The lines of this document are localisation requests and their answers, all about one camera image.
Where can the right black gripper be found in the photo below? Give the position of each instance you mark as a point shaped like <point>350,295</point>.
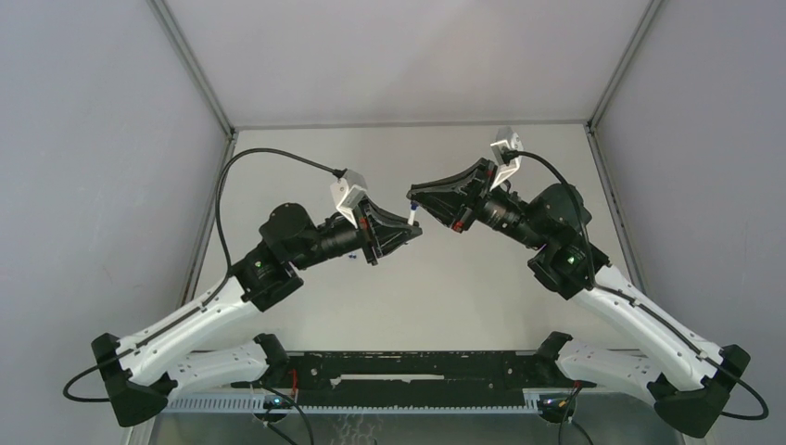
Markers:
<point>455,210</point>

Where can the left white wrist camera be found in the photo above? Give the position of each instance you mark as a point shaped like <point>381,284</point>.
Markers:
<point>348,191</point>

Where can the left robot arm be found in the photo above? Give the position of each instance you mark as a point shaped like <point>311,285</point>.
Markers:
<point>143,372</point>

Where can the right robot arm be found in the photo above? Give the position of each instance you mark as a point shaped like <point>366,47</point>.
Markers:
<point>686,378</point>

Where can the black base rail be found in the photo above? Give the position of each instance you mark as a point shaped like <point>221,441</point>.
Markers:
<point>417,379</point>

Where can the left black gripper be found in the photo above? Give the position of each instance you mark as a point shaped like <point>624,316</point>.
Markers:
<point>387,242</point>

